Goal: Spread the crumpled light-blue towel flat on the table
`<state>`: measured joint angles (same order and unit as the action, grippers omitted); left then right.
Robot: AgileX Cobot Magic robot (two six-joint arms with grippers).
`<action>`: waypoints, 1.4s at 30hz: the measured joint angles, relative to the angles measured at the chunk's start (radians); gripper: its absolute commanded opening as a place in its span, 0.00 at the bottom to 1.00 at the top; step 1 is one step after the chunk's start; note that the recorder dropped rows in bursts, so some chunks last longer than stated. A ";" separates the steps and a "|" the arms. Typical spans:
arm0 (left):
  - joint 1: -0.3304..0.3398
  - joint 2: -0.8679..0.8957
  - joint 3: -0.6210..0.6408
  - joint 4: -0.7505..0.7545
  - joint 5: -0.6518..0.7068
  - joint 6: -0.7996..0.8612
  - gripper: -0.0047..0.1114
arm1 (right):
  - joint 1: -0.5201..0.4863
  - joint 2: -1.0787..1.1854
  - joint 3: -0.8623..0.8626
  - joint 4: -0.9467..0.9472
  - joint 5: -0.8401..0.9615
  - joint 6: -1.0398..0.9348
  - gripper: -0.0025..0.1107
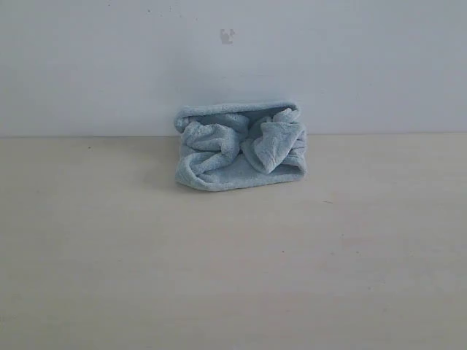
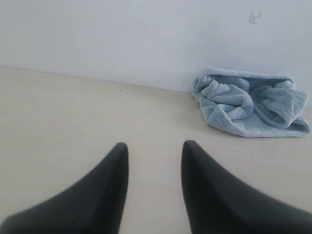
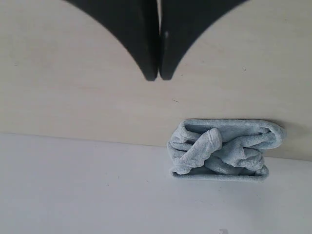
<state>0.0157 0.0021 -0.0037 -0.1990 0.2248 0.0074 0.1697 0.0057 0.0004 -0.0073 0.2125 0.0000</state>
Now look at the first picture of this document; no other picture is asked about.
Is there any light blue fluffy towel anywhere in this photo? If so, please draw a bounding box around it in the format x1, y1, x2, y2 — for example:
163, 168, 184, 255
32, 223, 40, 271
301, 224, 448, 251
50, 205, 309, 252
174, 102, 307, 192

